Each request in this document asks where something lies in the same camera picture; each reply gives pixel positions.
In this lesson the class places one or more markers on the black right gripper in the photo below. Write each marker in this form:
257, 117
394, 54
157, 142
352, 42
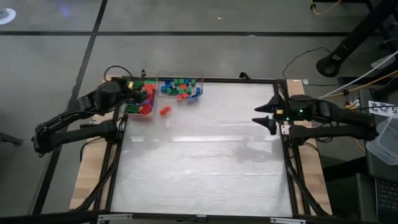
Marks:
295, 109

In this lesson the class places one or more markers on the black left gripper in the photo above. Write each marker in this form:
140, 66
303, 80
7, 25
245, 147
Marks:
128, 91

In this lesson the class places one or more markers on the purple block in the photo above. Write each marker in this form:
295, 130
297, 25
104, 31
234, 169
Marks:
144, 101

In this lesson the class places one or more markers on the small green block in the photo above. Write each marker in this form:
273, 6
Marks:
181, 81
181, 91
174, 92
176, 82
188, 90
193, 82
169, 91

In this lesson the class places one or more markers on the small orange block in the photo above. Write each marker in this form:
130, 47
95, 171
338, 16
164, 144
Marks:
183, 86

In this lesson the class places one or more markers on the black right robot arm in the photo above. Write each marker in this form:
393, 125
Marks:
342, 115

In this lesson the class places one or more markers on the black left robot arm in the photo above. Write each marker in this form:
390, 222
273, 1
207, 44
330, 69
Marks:
77, 135

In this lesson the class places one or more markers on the silver metal mounting plate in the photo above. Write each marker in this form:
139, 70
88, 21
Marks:
285, 129

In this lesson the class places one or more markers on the small black clamp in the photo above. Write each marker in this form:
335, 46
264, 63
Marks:
143, 73

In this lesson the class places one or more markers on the clear plastic bin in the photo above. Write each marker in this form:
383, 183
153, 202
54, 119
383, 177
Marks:
155, 116
200, 99

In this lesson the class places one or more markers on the white paper label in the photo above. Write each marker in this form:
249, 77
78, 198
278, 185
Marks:
382, 109

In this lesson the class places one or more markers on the dark cart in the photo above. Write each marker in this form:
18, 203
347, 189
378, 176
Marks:
370, 174

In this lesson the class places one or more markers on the clear plastic container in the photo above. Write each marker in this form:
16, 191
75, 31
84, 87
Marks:
384, 143

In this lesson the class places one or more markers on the black stand with round foot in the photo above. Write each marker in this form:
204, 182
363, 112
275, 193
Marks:
357, 34

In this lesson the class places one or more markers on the dark furniture leg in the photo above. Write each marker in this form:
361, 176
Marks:
9, 138

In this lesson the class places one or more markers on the black keyboard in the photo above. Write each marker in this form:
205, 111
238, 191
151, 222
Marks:
388, 199

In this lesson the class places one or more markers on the white round floor object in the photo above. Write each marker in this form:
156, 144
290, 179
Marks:
9, 17

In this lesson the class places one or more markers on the white metal bracket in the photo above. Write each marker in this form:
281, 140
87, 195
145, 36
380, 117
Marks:
115, 216
289, 221

